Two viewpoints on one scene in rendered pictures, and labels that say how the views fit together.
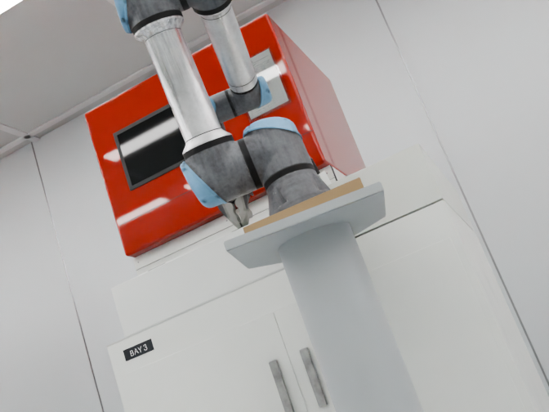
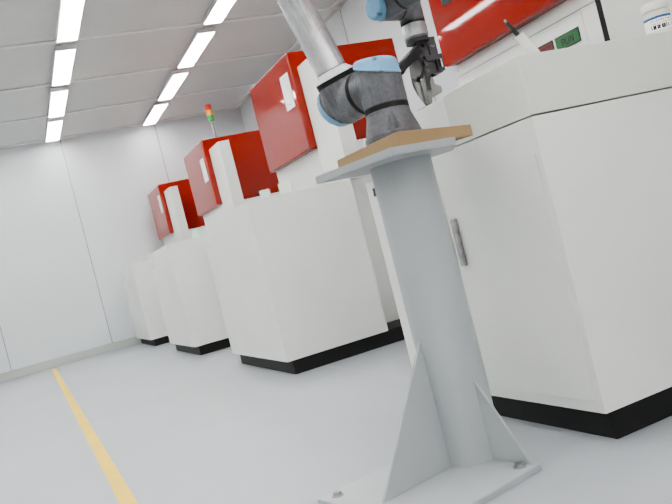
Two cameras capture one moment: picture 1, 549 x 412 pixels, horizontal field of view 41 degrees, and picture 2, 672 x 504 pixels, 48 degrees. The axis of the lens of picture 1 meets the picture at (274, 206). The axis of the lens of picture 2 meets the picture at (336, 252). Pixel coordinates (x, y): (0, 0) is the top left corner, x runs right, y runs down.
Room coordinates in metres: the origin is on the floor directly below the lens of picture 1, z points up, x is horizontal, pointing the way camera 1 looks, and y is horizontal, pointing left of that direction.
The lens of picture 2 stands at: (0.09, -1.41, 0.64)
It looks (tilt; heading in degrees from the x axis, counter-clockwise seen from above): 1 degrees down; 50
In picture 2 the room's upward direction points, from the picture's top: 14 degrees counter-clockwise
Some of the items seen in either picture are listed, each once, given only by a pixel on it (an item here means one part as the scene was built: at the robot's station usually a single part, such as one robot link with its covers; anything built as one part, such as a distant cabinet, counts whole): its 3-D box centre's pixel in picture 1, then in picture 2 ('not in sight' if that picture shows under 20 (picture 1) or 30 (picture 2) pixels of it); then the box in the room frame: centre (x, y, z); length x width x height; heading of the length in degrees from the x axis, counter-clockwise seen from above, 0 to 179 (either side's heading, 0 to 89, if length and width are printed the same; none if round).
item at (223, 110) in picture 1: (209, 111); (389, 5); (1.76, 0.07, 1.27); 0.11 x 0.11 x 0.08; 89
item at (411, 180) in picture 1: (391, 219); (575, 86); (2.00, -0.29, 0.89); 0.62 x 0.35 x 0.14; 163
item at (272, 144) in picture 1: (274, 151); (378, 82); (1.51, -0.04, 1.01); 0.13 x 0.12 x 0.14; 89
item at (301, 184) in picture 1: (297, 196); (390, 125); (1.51, -0.05, 0.90); 0.15 x 0.15 x 0.10
